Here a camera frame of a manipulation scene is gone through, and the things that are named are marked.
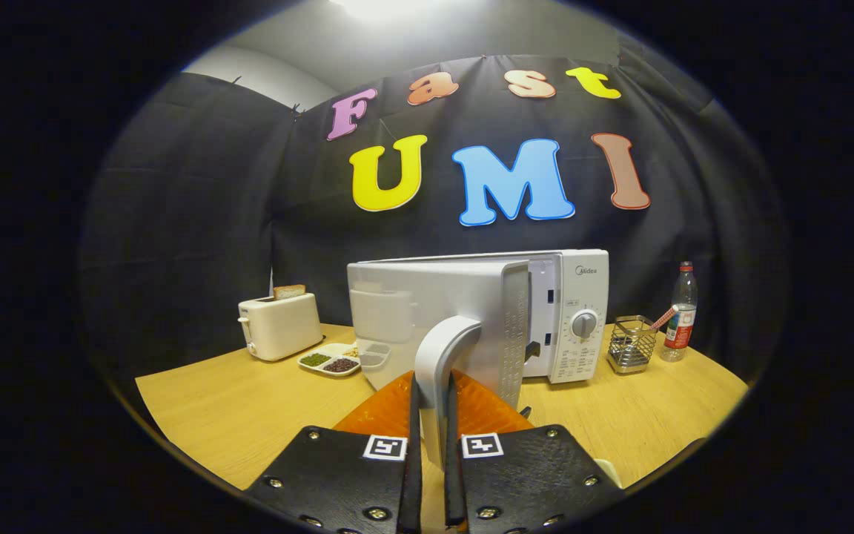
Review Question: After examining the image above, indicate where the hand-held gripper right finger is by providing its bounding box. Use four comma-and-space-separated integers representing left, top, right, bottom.
444, 369, 628, 534

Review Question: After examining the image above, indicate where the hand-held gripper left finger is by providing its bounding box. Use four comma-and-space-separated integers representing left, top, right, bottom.
243, 369, 424, 534

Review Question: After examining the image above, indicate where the white microwave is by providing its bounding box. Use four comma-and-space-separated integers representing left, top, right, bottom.
346, 248, 610, 468

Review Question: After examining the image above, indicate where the divided white snack dish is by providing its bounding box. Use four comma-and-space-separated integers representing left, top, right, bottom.
297, 341, 363, 378

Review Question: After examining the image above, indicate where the cream white toaster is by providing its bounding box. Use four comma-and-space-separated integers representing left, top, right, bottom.
238, 291, 323, 363

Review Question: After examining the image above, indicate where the clear bottle with red label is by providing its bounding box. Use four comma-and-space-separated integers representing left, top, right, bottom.
659, 261, 698, 363

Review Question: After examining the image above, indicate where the metal wire utensil holder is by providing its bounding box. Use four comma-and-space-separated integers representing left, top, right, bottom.
606, 315, 658, 374

